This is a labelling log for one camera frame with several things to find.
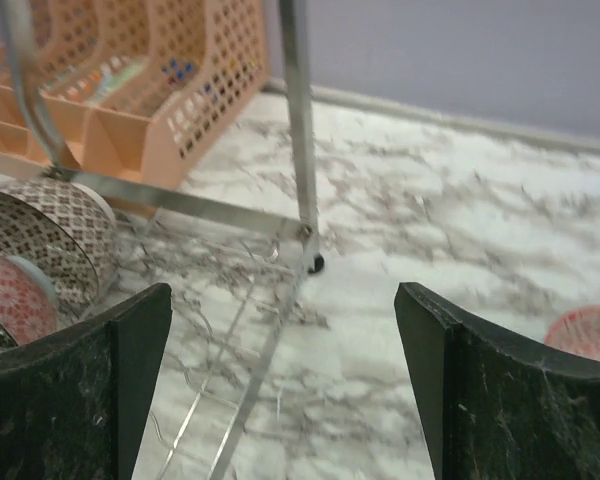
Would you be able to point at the red geometric patterned bowl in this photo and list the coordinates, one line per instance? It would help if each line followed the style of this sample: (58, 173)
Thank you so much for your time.
(28, 301)

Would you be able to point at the peach plastic file organizer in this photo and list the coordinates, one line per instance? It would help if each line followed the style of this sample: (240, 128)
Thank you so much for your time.
(135, 90)

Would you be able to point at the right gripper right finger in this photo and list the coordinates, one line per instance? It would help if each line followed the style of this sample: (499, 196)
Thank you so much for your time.
(495, 404)

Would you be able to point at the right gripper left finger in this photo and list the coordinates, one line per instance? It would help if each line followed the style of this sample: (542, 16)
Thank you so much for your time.
(74, 404)

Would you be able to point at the pink floral patterned bowl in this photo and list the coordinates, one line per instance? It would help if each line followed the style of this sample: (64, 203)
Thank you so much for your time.
(577, 332)

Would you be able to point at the brown floral patterned bowl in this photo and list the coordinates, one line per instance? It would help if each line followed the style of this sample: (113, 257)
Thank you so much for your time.
(63, 230)

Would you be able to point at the steel wire dish rack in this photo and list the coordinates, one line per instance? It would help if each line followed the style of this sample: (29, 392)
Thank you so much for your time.
(278, 229)

